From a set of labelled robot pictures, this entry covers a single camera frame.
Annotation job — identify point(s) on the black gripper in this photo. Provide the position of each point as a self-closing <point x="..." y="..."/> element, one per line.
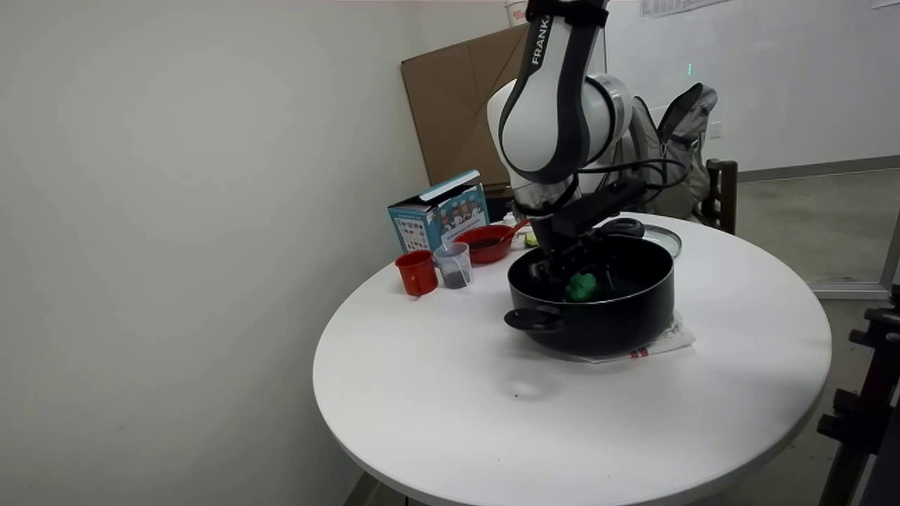
<point x="563" y="244"/>

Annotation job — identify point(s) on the green toy vegetable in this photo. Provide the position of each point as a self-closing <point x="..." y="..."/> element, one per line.
<point x="581" y="288"/>

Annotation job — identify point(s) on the glass pot lid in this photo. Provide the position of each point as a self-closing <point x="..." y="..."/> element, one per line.
<point x="619" y="227"/>

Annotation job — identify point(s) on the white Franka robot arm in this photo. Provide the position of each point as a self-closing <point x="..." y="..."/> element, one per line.
<point x="552" y="112"/>

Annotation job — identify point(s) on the black cooking pot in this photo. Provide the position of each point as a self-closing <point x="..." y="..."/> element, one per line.
<point x="601" y="324"/>

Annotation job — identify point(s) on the yellow green sponge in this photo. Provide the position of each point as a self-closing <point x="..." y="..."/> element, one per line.
<point x="531" y="240"/>

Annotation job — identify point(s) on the red plastic bowl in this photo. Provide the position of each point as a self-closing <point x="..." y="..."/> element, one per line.
<point x="487" y="244"/>

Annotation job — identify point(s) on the clear measuring cup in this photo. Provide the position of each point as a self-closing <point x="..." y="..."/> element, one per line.
<point x="453" y="267"/>

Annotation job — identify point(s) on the blue printed carton box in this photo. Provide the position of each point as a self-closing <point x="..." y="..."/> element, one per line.
<point x="432" y="216"/>

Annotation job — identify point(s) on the white cloth with red print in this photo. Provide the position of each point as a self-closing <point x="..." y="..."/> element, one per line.
<point x="671" y="341"/>

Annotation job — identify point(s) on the grey backpack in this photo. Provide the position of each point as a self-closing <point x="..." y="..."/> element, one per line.
<point x="680" y="159"/>

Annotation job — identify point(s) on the red plastic cup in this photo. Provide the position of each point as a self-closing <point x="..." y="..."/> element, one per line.
<point x="418" y="274"/>

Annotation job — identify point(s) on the dark wooden chair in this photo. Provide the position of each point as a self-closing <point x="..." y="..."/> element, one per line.
<point x="722" y="192"/>

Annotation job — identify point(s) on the large cardboard box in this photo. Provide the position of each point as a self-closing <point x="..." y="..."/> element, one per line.
<point x="452" y="101"/>

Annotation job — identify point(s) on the black metal stand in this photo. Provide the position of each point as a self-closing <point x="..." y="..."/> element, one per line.
<point x="868" y="410"/>

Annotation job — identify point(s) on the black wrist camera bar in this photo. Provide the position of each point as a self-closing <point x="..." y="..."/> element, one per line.
<point x="607" y="199"/>

